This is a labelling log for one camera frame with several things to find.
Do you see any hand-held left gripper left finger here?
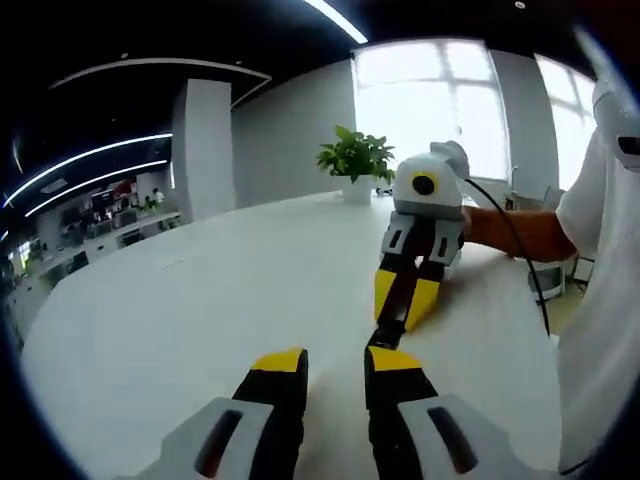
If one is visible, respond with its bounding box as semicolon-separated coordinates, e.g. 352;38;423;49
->
117;345;309;480

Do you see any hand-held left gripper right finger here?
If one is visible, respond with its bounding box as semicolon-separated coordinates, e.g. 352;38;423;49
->
363;344;557;480

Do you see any black plastic buckle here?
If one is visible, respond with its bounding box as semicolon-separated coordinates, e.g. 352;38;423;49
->
367;254;426;351

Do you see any white plant pot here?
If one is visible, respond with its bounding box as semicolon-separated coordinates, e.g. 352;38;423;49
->
341;174;375;205

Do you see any green leafy plant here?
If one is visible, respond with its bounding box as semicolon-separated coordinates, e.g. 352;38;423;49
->
315;124;397;185

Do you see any white office chair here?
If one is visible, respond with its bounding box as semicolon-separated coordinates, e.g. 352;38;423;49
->
528;263;567;305

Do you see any long ceiling light strip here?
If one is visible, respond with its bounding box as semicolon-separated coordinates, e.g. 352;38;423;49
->
303;0;370;42

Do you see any white worn chest device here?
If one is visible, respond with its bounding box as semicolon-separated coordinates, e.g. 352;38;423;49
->
591;74;640;175

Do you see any row of white office desks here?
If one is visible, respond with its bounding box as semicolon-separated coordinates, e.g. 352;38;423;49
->
9;209;182;281

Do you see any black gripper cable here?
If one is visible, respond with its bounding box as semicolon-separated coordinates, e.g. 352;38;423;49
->
463;177;552;339

